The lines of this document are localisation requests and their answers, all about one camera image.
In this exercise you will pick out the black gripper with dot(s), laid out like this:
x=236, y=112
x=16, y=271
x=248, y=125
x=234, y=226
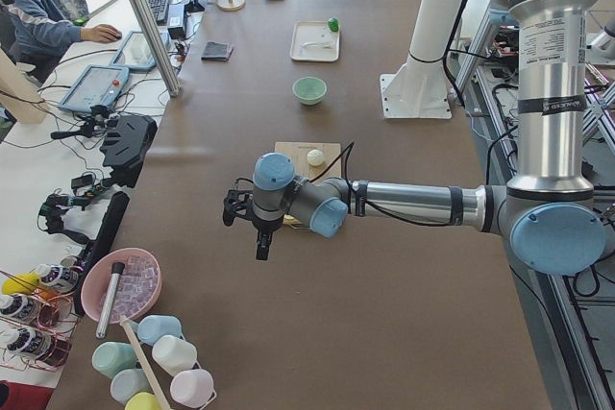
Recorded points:
x=263, y=228

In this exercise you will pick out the white steamed bun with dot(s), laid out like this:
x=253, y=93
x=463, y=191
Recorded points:
x=315, y=158

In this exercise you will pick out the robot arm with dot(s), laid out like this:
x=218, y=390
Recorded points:
x=545, y=211

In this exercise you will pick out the pink bowl with cubes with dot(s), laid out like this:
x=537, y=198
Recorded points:
x=138, y=288

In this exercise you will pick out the light green bowl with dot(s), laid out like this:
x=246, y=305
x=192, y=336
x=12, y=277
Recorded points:
x=309, y=90

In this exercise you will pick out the cream rabbit tray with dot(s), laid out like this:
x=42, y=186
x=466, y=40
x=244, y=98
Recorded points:
x=305, y=31

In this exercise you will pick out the green lime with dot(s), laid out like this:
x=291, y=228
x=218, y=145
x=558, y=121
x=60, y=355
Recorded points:
x=333, y=24

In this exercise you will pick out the bamboo cutting board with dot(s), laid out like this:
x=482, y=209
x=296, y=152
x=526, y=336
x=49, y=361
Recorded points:
x=317, y=206

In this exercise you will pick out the grey folded cloth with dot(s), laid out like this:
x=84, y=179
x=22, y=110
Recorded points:
x=217, y=51

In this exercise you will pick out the light blue cup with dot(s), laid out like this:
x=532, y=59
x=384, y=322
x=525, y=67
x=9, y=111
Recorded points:
x=152, y=327

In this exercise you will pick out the white cup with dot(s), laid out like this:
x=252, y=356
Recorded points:
x=174, y=355

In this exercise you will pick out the black long bar device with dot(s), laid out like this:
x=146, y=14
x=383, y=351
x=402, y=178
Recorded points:
x=97, y=248

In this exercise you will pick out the metal tube black cap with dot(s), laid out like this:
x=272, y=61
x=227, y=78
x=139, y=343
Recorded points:
x=117, y=270

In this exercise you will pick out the pink cup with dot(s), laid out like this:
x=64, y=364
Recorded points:
x=193, y=388

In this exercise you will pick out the blue teach pendant far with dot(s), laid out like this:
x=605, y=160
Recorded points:
x=134, y=53

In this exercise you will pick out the blue teach pendant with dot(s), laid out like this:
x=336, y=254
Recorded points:
x=134, y=53
x=98, y=85

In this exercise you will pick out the mint green cup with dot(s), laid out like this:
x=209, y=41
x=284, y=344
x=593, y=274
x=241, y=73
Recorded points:
x=111, y=358

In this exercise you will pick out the pale blue grey cup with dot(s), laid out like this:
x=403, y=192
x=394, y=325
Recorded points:
x=126, y=384

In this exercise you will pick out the yellow cup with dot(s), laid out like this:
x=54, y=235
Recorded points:
x=143, y=401

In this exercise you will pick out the blue teach pendant near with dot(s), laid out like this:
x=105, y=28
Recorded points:
x=98, y=85

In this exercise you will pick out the person in blue hoodie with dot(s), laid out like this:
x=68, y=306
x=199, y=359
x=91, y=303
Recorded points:
x=46, y=29

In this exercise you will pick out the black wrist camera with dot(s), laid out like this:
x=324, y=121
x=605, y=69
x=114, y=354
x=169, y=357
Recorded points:
x=237, y=205

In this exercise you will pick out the black bracket device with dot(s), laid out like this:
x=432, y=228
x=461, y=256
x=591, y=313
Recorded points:
x=126, y=143

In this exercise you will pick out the aluminium frame post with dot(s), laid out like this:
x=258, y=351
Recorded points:
x=149, y=28

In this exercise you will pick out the copper wire bottle rack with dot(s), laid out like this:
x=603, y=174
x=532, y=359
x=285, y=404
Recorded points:
x=37, y=323

